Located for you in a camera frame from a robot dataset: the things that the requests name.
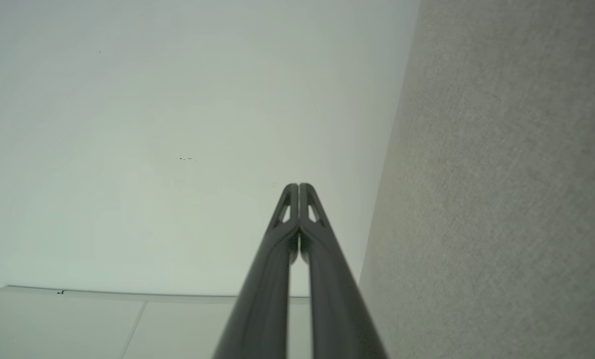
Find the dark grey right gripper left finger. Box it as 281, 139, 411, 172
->
213, 183, 299, 359

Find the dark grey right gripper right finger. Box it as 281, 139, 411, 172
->
299, 183, 389, 359

